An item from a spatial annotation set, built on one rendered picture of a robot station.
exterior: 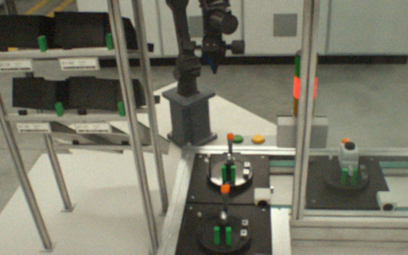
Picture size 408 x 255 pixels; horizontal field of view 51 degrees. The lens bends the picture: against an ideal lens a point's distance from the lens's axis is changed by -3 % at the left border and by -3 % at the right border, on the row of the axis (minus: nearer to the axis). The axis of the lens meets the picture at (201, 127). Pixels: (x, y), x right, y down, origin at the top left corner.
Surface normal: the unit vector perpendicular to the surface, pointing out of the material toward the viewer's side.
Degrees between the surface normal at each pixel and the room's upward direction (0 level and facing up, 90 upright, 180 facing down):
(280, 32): 90
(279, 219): 0
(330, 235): 90
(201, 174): 0
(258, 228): 0
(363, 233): 90
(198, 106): 90
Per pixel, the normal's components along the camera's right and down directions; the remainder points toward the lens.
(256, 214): -0.06, -0.85
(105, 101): -0.28, 0.11
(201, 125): 0.63, 0.38
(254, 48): -0.11, 0.53
